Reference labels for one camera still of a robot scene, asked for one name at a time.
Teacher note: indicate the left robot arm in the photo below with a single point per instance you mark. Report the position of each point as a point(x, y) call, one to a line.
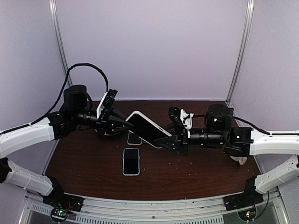
point(77, 110)

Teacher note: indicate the round status board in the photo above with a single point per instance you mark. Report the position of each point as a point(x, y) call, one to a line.
point(247, 215)
point(59, 215)

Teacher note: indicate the white phone case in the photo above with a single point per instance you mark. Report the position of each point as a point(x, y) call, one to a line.
point(146, 129)

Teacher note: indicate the phone in pink case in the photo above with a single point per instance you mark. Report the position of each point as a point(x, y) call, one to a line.
point(133, 139)

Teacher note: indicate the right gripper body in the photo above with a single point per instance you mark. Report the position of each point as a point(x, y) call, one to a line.
point(182, 142)

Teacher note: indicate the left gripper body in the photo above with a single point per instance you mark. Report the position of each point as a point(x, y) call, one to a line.
point(102, 123)

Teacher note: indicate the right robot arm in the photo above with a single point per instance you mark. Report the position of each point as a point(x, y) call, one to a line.
point(239, 143)

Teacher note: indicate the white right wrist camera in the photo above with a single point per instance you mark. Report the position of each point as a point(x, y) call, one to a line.
point(180, 118)

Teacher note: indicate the cream ribbed mug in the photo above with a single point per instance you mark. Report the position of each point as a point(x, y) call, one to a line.
point(240, 160)

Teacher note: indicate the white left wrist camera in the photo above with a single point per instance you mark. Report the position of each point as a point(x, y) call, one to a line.
point(106, 102)

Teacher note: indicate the phone in blue case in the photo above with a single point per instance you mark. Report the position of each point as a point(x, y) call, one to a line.
point(131, 162)

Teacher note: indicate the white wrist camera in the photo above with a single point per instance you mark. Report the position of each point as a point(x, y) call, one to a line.
point(180, 118)
point(106, 102)

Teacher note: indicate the left round status board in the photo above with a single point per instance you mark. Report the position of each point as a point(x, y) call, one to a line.
point(59, 215)

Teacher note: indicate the front aluminium rail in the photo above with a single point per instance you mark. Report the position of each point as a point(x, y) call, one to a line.
point(207, 210)

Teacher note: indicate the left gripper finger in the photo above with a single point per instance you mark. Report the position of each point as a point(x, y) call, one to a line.
point(118, 116)
point(116, 128)

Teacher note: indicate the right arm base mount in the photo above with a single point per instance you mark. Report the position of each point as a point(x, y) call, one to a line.
point(239, 201)

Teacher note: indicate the right aluminium frame post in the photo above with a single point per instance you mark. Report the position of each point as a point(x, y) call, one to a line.
point(242, 49)

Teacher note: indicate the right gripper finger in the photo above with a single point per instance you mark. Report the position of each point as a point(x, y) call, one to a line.
point(169, 146)
point(169, 141)

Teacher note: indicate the left aluminium frame post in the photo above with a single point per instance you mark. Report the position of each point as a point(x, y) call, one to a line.
point(58, 35)

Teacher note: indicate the right round status board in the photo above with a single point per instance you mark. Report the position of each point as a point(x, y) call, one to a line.
point(247, 215)

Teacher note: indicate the aluminium frame post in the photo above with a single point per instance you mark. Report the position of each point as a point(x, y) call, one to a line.
point(58, 35)
point(242, 49)

